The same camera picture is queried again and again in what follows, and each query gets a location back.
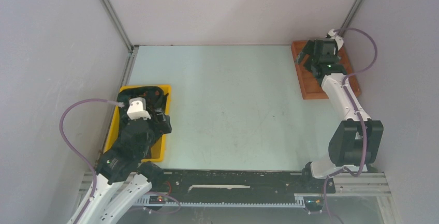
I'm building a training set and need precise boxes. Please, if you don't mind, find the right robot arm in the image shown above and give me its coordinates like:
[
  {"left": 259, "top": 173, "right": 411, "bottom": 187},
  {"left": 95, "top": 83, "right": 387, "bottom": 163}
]
[{"left": 291, "top": 35, "right": 384, "bottom": 192}]

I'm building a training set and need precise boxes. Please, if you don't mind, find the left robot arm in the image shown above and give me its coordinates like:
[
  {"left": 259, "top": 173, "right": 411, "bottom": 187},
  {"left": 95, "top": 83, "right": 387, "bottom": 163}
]
[{"left": 68, "top": 107, "right": 172, "bottom": 223}]

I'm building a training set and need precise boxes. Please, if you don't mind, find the dark green ties pile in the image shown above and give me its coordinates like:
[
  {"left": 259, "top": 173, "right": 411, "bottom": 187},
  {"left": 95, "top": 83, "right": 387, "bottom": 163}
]
[{"left": 117, "top": 85, "right": 171, "bottom": 115}]

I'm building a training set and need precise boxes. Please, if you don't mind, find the yellow plastic bin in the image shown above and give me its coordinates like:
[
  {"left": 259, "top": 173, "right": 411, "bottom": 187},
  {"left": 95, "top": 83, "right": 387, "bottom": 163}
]
[{"left": 103, "top": 85, "right": 172, "bottom": 162}]

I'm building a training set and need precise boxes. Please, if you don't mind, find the wooden compartment tray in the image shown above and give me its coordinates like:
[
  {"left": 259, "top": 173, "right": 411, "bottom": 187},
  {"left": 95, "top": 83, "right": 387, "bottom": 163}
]
[{"left": 291, "top": 40, "right": 353, "bottom": 100}]

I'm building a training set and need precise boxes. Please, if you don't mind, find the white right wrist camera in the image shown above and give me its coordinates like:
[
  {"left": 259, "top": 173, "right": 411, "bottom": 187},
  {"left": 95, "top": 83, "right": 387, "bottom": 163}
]
[{"left": 326, "top": 28, "right": 344, "bottom": 51}]

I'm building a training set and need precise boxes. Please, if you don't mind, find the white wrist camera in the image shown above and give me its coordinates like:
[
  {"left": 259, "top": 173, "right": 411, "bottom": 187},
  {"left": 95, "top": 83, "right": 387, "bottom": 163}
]
[
  {"left": 127, "top": 97, "right": 151, "bottom": 120},
  {"left": 326, "top": 28, "right": 344, "bottom": 51}
]

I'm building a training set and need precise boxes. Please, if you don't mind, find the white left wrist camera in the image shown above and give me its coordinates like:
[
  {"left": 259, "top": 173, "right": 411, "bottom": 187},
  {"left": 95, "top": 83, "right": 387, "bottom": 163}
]
[{"left": 127, "top": 97, "right": 151, "bottom": 120}]

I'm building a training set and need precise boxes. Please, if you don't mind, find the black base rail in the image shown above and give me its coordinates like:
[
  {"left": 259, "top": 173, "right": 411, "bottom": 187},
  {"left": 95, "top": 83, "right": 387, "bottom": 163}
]
[{"left": 146, "top": 169, "right": 335, "bottom": 207}]

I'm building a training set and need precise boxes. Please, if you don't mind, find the aluminium frame rail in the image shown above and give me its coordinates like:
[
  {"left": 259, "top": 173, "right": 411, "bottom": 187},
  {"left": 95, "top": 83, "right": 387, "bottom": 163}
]
[{"left": 79, "top": 171, "right": 392, "bottom": 210}]

